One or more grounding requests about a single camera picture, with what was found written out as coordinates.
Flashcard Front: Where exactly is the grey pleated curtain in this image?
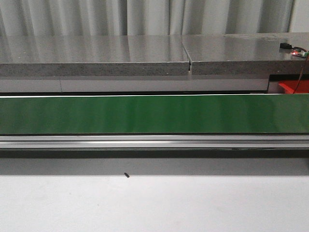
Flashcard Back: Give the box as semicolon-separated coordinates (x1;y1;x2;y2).
0;0;295;36

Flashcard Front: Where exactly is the small green circuit board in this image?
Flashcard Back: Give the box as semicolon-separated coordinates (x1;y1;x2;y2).
291;49;309;58

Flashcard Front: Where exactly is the red plastic bin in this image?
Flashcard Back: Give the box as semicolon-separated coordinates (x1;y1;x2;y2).
279;80;309;94

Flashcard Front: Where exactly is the aluminium conveyor side rail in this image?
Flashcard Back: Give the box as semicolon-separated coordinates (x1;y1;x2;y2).
0;134;309;149

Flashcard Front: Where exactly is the black plug connector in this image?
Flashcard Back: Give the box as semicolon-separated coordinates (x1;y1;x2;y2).
280;43;293;50

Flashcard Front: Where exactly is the thin red wire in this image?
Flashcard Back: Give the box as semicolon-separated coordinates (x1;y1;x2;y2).
292;56;308;95

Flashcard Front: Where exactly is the green conveyor belt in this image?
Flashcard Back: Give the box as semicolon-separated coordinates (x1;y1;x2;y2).
0;94;309;135

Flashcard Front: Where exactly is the grey stone counter slab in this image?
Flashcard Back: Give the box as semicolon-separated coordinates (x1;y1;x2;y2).
0;35;190;76

